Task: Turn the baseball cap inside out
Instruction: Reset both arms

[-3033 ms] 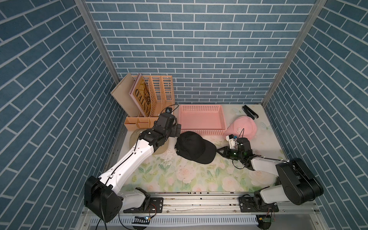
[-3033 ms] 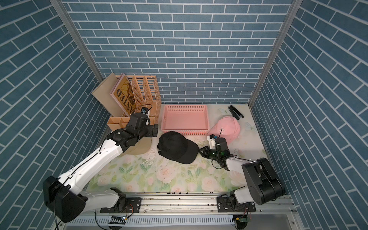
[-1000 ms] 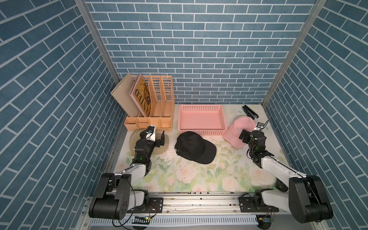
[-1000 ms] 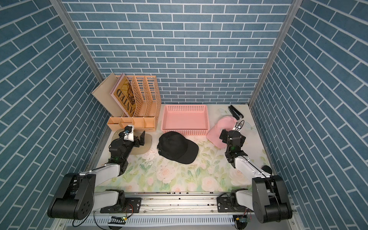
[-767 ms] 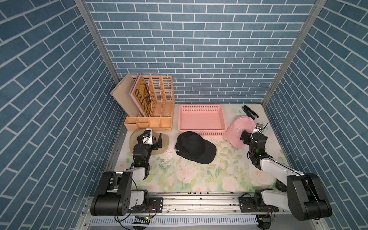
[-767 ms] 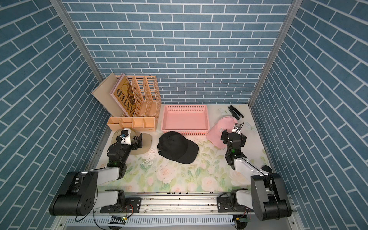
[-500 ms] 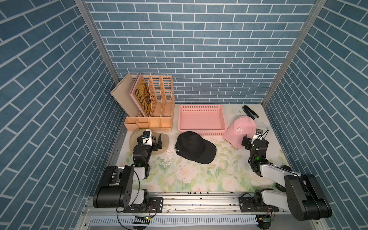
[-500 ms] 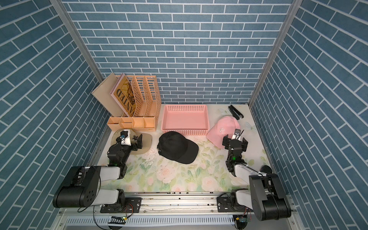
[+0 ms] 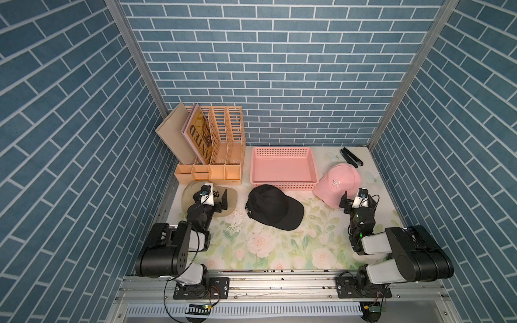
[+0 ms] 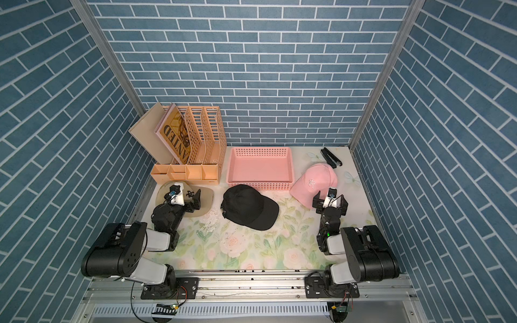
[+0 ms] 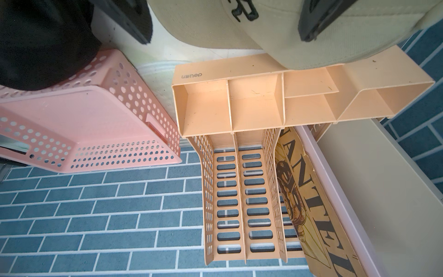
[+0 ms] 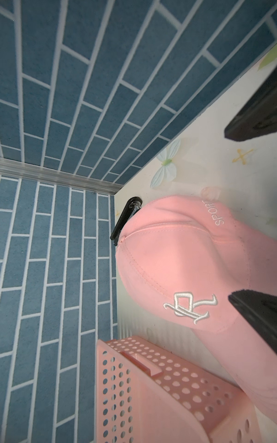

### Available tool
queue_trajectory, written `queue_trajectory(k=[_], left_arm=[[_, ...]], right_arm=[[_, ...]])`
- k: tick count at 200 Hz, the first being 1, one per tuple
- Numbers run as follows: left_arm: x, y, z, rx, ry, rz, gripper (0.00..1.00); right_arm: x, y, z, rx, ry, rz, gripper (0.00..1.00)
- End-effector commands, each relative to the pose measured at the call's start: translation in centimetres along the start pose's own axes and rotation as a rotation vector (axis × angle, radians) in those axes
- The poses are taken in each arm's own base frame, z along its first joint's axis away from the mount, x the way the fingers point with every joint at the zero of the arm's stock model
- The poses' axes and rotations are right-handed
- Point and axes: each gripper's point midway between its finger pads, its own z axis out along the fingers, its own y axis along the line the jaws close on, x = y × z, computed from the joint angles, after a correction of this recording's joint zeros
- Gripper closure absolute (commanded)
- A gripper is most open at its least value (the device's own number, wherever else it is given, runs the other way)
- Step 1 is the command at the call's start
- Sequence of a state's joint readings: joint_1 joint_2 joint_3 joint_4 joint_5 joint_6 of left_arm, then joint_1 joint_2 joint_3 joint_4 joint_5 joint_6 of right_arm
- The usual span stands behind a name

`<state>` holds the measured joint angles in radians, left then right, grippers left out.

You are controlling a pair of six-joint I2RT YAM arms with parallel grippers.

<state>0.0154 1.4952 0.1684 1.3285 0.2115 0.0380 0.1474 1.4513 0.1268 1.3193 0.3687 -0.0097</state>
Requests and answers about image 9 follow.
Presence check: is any beige baseball cap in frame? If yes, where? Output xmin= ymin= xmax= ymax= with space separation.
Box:
xmin=181 ymin=182 xmax=238 ymax=217

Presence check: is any pink baseball cap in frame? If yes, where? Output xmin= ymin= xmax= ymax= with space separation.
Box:
xmin=313 ymin=164 xmax=362 ymax=209

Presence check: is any black baseball cap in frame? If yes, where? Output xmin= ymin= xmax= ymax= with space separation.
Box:
xmin=246 ymin=184 xmax=304 ymax=231

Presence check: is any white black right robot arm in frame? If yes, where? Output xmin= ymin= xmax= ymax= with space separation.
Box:
xmin=335 ymin=188 xmax=454 ymax=299

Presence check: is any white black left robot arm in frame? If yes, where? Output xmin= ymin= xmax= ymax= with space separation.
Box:
xmin=135 ymin=182 xmax=238 ymax=304

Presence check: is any black stapler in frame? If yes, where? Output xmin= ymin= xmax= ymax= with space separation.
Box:
xmin=340 ymin=148 xmax=364 ymax=168

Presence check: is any floral table mat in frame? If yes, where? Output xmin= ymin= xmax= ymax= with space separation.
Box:
xmin=150 ymin=146 xmax=407 ymax=271

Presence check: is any peach plastic desk organizer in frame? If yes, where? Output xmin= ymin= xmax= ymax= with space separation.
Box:
xmin=174 ymin=104 xmax=246 ymax=185

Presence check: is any wanted poster book pink edge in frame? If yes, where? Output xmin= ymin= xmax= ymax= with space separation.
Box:
xmin=181 ymin=104 xmax=213 ymax=164

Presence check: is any pink perforated plastic basket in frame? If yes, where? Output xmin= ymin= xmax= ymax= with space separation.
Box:
xmin=250 ymin=147 xmax=319 ymax=191

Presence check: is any beige flat board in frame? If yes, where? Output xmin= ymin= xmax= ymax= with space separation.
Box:
xmin=156 ymin=103 xmax=196 ymax=164

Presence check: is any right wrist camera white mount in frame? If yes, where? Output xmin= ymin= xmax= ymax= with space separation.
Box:
xmin=352 ymin=188 xmax=369 ymax=209

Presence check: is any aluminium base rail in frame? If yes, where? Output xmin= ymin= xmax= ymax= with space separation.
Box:
xmin=107 ymin=270 xmax=460 ymax=322

